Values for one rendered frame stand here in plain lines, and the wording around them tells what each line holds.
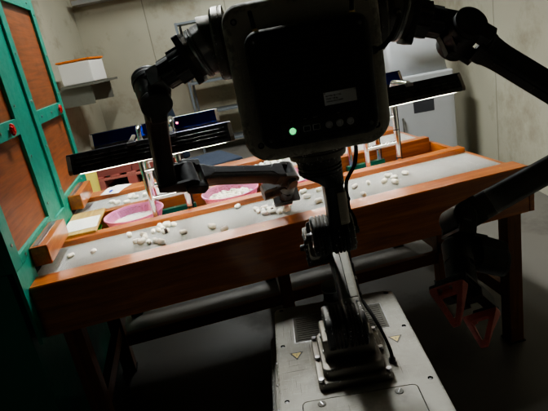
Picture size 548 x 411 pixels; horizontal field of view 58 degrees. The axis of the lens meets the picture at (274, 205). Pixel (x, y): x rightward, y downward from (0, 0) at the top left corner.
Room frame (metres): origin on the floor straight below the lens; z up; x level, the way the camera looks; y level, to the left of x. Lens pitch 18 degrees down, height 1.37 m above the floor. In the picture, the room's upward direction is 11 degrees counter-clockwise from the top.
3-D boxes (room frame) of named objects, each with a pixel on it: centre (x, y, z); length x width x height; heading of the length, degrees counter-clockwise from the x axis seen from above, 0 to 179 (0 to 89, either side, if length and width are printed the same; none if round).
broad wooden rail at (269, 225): (1.66, -0.06, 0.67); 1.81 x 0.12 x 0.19; 98
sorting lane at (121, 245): (1.87, -0.03, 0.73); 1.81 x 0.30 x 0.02; 98
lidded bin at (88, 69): (6.44, 2.01, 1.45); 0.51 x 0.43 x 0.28; 178
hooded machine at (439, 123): (4.52, -1.44, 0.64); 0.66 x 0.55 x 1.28; 178
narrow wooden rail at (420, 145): (2.37, 0.05, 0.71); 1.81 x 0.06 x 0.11; 98
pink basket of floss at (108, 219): (2.12, 0.62, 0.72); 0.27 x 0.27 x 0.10
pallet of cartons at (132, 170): (6.79, 1.69, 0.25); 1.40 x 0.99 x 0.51; 178
